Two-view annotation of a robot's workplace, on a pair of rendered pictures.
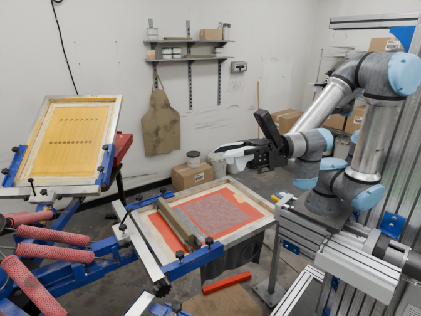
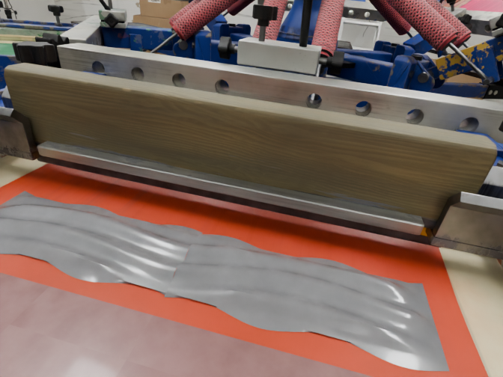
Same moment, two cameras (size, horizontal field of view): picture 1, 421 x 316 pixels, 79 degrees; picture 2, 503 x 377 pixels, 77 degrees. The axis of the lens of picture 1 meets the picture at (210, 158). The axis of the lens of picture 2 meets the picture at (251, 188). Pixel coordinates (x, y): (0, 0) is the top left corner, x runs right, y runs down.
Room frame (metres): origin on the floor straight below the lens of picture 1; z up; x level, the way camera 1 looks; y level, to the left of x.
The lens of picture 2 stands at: (1.35, 0.04, 1.13)
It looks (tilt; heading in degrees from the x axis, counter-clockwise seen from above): 31 degrees down; 134
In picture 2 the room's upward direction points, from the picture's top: 6 degrees clockwise
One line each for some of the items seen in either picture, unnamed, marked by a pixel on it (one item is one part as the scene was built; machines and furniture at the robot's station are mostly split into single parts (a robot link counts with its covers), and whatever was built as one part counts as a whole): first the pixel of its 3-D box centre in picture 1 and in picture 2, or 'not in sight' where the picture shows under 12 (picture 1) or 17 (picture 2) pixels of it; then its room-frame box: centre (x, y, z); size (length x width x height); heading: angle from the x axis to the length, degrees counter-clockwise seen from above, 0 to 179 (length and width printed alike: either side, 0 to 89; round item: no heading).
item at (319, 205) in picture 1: (324, 197); not in sight; (0.95, -0.50, 1.31); 0.15 x 0.15 x 0.10
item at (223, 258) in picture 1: (230, 251); not in sight; (1.15, -0.12, 0.79); 0.46 x 0.09 x 0.33; 123
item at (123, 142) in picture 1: (101, 148); not in sight; (2.11, 0.99, 1.06); 0.61 x 0.46 x 0.12; 3
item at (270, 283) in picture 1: (277, 248); not in sight; (1.49, -0.51, 0.48); 0.22 x 0.22 x 0.96; 33
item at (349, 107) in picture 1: (344, 107); not in sight; (1.60, -0.86, 1.55); 0.11 x 0.08 x 0.11; 111
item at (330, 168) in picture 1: (331, 174); not in sight; (0.94, -0.51, 1.42); 0.13 x 0.12 x 0.14; 22
